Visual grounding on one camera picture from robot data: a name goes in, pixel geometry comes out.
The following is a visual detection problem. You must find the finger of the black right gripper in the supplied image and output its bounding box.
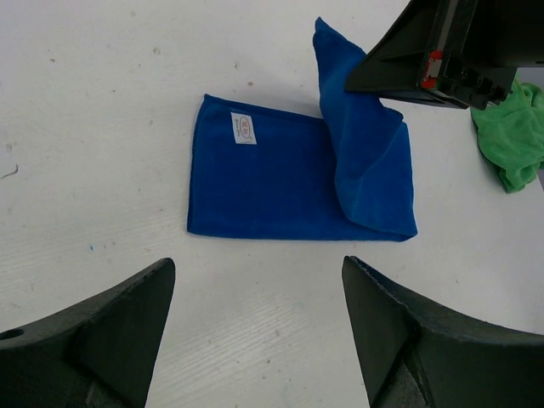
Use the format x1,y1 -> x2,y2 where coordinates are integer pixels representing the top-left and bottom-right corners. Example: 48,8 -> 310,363
344,1 -> 443,102

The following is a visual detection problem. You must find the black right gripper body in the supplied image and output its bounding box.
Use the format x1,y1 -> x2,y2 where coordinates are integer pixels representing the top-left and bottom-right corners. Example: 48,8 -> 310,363
421,1 -> 543,110

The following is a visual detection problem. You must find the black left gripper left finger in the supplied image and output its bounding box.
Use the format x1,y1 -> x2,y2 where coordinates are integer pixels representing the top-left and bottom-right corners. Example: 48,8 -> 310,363
1,258 -> 175,407

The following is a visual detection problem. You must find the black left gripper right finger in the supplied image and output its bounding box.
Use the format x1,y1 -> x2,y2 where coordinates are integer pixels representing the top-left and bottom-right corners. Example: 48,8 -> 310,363
342,256 -> 543,407

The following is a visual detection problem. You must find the green towel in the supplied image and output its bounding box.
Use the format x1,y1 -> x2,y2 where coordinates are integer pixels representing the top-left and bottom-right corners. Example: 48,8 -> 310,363
471,80 -> 543,194

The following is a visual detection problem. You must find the blue towel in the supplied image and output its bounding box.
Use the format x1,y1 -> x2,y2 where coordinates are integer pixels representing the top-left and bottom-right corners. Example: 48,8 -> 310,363
187,20 -> 417,241

